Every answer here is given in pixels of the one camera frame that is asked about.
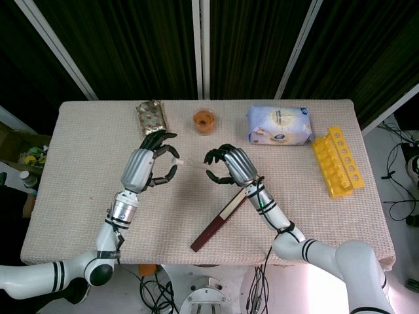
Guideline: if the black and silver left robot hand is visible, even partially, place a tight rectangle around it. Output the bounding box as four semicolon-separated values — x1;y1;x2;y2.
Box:
120;130;180;193

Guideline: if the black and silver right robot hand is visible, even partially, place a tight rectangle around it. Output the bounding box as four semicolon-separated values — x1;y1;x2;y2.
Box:
204;143;259;187

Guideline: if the clear glass test tube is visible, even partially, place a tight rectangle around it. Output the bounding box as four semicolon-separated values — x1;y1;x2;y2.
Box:
181;159;210;170

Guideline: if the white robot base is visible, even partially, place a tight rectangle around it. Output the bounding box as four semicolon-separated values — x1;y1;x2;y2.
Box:
159;261;350;314

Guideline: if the yellow plastic rack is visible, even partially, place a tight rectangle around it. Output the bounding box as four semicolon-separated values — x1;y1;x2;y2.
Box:
310;126;365;199

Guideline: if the gold foil snack packet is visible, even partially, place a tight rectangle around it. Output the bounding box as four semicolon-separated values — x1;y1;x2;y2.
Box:
135;100;171;137

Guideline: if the pale blue tissue pack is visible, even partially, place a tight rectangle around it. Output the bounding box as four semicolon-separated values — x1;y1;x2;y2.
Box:
245;105;315;147

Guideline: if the clear jar of rubber bands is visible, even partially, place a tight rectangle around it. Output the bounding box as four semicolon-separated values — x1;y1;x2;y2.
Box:
191;107;217;135

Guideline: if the beige waffle table cloth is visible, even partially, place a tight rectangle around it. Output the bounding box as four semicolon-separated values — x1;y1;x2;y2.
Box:
20;99;396;272

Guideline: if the dark red folded fan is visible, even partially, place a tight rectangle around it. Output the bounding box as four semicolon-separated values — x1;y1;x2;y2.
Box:
191;188;248;253

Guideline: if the white plastic bottle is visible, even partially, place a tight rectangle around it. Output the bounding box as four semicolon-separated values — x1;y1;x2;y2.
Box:
19;169;37;190

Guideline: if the dark green curtain panel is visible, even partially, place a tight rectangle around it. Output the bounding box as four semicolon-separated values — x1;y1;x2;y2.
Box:
0;0;90;145
283;0;419;122
32;0;199;101
209;0;310;101

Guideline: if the brown cardboard box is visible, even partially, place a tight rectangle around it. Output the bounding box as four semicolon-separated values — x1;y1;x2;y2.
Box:
0;122;52;171

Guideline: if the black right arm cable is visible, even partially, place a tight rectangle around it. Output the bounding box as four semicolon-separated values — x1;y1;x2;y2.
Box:
252;175;296;275

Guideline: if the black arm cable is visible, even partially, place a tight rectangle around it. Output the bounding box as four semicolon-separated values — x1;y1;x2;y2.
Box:
105;209;126;266
252;175;296;275

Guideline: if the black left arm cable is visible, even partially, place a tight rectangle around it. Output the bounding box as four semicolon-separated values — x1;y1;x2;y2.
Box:
105;209;126;266

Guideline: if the white screen frame post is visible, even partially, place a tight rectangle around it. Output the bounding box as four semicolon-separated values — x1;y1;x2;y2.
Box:
19;0;100;101
191;0;202;100
0;104;34;132
200;0;211;100
361;83;419;137
274;0;324;100

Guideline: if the black cable under table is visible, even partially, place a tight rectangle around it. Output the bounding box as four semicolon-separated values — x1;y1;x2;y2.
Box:
247;264;273;314
139;270;180;314

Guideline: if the black floor cable bundle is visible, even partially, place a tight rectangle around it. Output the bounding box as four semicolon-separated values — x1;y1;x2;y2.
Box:
380;120;419;227

